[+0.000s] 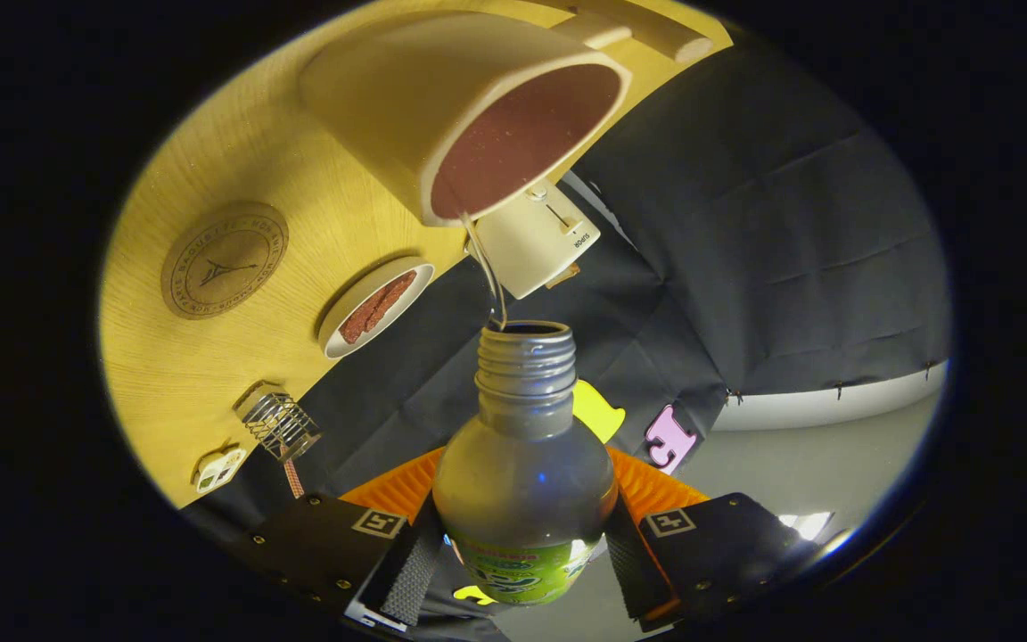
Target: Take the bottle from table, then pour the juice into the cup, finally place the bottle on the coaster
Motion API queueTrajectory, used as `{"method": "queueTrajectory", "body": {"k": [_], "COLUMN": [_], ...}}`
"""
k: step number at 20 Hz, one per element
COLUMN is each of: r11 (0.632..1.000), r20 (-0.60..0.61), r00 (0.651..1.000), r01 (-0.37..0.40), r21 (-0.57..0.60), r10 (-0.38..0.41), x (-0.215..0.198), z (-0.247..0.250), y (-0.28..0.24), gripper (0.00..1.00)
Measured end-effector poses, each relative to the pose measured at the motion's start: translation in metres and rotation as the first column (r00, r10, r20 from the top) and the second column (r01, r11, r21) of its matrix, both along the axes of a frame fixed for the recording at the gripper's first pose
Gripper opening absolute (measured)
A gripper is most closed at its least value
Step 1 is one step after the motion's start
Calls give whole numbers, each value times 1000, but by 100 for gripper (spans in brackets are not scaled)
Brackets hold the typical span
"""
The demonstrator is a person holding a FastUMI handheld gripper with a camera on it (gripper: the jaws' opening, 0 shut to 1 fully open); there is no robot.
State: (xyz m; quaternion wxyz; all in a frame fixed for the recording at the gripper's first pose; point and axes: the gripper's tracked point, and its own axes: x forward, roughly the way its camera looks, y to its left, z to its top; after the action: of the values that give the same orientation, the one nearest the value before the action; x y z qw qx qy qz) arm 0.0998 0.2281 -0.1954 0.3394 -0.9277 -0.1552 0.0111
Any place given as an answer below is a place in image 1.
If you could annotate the white divided dish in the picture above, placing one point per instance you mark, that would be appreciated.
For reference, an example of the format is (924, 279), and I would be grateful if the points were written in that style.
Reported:
(219, 470)

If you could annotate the red meat slices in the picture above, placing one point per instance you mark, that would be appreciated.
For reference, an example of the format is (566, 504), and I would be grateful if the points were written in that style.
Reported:
(375, 309)

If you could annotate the silver juice bottle green label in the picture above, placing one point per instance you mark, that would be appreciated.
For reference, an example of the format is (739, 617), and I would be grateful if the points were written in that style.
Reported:
(522, 481)

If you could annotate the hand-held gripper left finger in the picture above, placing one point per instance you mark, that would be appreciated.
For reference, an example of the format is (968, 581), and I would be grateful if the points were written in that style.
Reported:
(406, 571)

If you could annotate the cream toaster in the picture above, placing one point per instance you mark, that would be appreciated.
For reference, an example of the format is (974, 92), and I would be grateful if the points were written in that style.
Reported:
(531, 245)

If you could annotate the small white plate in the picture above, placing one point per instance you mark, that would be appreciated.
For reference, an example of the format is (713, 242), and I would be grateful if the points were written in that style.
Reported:
(344, 343)

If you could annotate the wooden table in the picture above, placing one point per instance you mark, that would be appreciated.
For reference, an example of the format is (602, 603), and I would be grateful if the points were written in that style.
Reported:
(175, 374)

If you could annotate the round wooden coaster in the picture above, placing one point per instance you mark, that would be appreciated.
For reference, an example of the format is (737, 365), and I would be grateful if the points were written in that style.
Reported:
(224, 260)

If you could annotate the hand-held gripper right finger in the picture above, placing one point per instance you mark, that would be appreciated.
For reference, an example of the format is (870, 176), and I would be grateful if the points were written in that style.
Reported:
(634, 566)

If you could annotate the striped paper straw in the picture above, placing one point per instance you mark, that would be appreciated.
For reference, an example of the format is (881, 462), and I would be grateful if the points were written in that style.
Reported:
(295, 479)

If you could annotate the toast slice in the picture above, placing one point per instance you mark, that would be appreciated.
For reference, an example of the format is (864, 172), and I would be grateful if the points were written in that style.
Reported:
(562, 276)

